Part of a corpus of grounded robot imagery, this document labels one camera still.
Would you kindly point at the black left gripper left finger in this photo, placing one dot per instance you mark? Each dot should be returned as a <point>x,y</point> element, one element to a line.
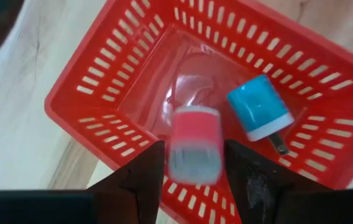
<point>139,186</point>

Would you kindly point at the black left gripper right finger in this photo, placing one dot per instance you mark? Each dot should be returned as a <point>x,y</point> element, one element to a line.
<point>251,180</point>

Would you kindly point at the pink white charger cube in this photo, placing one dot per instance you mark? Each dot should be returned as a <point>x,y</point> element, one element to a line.
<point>195,130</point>

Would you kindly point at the blue white charger cube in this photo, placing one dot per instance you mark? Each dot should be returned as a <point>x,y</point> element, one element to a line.
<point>257,105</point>

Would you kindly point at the red plastic basket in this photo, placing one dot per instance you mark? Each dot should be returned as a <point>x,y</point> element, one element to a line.
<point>201,71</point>

